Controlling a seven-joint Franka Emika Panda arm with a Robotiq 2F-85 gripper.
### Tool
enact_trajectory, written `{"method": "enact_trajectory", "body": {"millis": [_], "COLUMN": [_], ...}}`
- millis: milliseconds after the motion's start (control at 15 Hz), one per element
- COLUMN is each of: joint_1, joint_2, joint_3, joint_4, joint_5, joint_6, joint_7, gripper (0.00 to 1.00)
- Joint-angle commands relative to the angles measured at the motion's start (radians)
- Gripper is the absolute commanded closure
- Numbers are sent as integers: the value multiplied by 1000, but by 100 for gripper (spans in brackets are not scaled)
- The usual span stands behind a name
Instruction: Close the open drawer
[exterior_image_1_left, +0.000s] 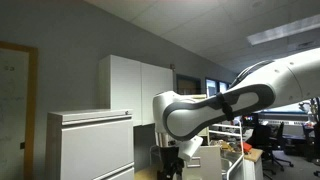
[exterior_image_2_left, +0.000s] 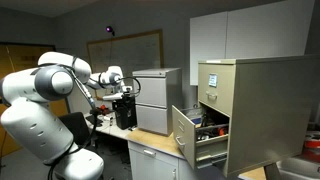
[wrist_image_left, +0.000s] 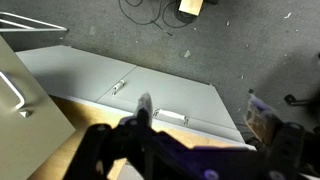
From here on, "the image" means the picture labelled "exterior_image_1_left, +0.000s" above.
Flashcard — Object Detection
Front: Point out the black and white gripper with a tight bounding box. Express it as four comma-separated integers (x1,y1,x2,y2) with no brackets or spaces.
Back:
157,145,185,180

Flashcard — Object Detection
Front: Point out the beige drawer without label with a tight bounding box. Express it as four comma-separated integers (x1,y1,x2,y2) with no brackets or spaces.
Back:
182,145,223,180

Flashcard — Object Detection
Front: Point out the orange small box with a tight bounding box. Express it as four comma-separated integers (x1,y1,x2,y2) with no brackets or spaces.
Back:
242,142,253,154

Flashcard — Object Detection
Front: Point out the small gray file cabinet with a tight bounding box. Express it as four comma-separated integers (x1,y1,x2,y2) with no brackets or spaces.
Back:
45,108,135,180

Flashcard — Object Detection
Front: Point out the black office chair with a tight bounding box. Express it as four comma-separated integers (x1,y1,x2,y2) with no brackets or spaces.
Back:
250,121,295,176

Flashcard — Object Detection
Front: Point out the wood framed whiteboard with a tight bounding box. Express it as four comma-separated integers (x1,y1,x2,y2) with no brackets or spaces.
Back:
0,41,39,180

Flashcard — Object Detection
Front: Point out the ceiling light panel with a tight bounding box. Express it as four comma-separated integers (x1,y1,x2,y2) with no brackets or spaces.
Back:
246,14,320,47

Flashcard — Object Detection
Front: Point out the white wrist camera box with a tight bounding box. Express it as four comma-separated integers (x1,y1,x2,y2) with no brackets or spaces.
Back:
177,134,204,163

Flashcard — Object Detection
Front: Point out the white wire rack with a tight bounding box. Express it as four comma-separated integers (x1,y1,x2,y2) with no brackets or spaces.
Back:
209,114,246,180

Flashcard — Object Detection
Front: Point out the white wall cabinet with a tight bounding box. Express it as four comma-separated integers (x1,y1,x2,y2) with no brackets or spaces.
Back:
98,54,175,127

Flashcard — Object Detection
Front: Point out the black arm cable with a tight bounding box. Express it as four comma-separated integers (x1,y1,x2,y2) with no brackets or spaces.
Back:
229,59,275,89

